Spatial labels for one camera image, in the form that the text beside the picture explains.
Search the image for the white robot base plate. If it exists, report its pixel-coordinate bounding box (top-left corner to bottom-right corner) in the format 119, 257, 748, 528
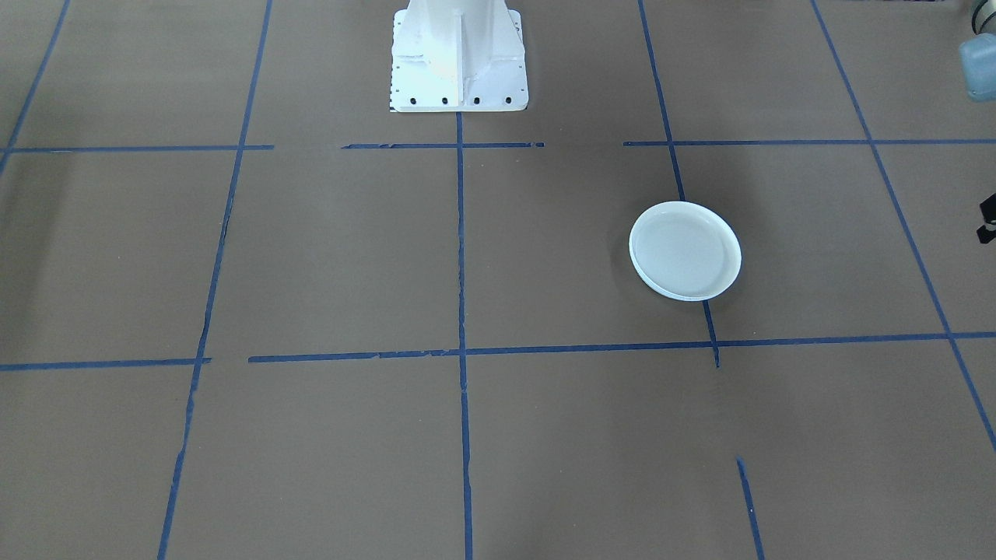
389, 0, 530, 114

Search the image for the white round plate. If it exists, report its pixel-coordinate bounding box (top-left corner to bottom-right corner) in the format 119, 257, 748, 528
629, 201, 742, 303

